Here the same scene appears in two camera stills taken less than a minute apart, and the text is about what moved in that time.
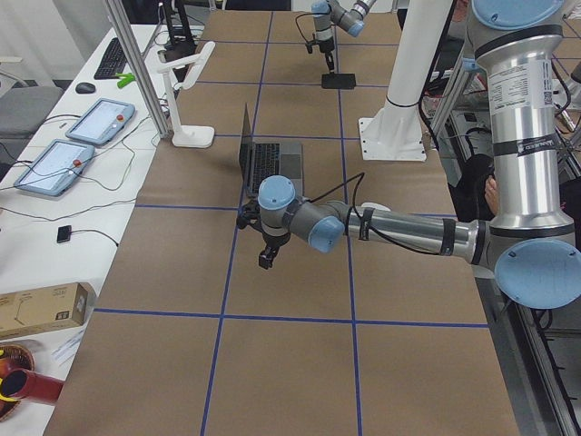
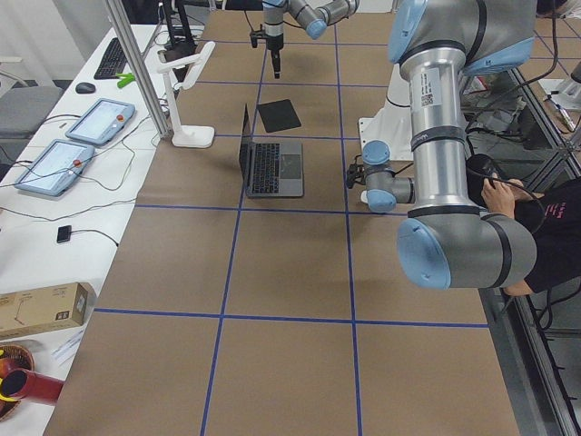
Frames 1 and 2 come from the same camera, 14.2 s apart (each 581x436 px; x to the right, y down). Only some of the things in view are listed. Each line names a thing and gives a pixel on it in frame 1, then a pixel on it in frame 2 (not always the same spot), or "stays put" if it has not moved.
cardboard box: x=43 y=309 stays put
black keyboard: x=113 y=62 stays put
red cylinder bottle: x=18 y=383 stays put
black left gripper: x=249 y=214 → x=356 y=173
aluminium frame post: x=140 y=68 stays put
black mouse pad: x=339 y=81 → x=279 y=115
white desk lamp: x=192 y=136 stays put
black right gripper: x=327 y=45 → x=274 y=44
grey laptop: x=260 y=159 stays put
